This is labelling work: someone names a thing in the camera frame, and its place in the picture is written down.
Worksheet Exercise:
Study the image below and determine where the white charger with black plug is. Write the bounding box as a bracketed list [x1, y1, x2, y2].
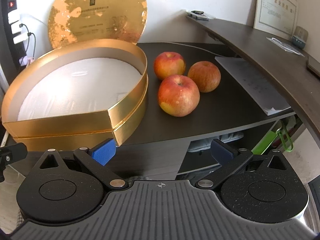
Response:
[9, 21, 22, 34]

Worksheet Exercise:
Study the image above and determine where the black charging cable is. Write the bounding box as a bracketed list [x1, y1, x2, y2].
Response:
[21, 24, 37, 57]

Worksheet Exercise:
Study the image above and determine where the dark raised desk shelf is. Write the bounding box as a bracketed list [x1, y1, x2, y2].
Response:
[185, 12, 320, 143]

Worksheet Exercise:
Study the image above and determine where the bagged white cable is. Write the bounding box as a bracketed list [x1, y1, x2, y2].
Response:
[266, 37, 305, 57]

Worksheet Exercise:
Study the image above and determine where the red apple with yellow side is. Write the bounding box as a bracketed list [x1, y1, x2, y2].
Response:
[153, 52, 186, 81]

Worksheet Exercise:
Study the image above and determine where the dark wooden desktop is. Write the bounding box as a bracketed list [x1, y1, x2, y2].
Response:
[5, 42, 298, 180]

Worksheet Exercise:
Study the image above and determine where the black power strip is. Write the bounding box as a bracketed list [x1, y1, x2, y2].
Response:
[0, 0, 28, 70]

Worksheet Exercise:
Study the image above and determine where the white square charger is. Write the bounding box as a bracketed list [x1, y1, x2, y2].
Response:
[7, 10, 20, 22]

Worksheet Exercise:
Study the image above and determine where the striped orange-red apple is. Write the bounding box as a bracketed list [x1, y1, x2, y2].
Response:
[187, 61, 221, 93]

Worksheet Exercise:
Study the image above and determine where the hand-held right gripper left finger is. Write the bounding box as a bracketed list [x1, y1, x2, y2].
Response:
[32, 138, 129, 190]

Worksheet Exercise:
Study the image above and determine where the clear plastic package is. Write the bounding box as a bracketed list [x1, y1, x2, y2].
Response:
[186, 9, 215, 21]

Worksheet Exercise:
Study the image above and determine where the white foam liner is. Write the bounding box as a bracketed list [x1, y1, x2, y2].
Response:
[17, 57, 143, 122]

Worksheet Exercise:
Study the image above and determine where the stack of white papers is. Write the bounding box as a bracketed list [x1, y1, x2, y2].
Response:
[214, 56, 293, 116]

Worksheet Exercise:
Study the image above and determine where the gold round gift box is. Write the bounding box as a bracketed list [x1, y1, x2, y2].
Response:
[1, 39, 148, 153]

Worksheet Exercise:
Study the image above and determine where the small teal jar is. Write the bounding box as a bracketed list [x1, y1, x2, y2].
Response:
[291, 26, 308, 50]

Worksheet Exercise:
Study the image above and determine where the framed certificate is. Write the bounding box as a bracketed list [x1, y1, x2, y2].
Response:
[253, 0, 300, 37]

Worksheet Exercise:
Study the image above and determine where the red apple with yellow patch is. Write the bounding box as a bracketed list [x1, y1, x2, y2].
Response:
[157, 75, 200, 117]

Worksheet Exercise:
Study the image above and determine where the green clip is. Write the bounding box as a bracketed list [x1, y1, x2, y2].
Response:
[276, 120, 293, 153]
[251, 127, 278, 155]

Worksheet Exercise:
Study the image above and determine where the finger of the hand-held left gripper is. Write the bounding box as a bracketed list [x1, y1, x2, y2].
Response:
[0, 143, 28, 166]

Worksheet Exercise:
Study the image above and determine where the gold round box lid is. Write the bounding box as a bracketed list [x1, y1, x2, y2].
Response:
[47, 0, 148, 50]

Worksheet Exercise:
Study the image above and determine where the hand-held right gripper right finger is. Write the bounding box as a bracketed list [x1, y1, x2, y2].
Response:
[195, 138, 287, 190]

